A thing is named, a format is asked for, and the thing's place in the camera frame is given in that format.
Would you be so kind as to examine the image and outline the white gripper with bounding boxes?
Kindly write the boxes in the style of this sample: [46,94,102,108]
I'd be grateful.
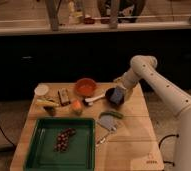
[114,77,133,90]

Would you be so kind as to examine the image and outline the blue sponge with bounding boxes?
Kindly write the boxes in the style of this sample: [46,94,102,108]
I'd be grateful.
[110,88,123,104]

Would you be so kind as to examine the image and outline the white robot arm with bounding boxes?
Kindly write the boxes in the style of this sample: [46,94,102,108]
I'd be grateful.
[118,55,191,171]

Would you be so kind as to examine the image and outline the dark purple bowl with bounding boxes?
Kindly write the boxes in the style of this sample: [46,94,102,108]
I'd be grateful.
[105,87,124,106]

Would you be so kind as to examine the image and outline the orange bowl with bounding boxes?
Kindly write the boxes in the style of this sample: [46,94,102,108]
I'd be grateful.
[74,78,97,97]

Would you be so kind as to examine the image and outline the green cucumber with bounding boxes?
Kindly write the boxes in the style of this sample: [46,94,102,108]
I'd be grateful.
[99,111,124,119]

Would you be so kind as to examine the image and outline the white spoon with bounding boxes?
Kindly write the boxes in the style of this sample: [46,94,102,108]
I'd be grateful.
[85,94,105,103]

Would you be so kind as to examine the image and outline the orange fruit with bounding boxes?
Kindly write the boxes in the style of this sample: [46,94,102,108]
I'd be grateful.
[71,100,83,115]

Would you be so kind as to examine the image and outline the brown bread slice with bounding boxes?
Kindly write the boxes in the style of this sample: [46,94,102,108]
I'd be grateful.
[58,88,70,106]

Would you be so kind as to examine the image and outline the small white cup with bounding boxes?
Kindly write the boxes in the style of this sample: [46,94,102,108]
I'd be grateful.
[34,84,49,96]

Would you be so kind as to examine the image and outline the green plastic tray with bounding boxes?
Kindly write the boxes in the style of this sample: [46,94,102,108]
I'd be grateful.
[23,118,95,171]

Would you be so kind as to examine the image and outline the red grape bunch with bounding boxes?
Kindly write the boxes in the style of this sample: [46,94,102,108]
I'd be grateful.
[54,128,76,152]

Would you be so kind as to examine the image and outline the black cable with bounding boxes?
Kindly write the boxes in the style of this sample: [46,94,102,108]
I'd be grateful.
[0,105,17,148]
[157,133,180,167]

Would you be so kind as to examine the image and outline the black cable left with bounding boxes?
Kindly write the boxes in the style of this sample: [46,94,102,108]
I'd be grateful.
[0,105,17,148]

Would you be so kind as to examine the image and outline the wooden shelf rail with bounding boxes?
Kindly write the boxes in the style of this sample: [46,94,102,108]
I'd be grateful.
[0,21,191,36]

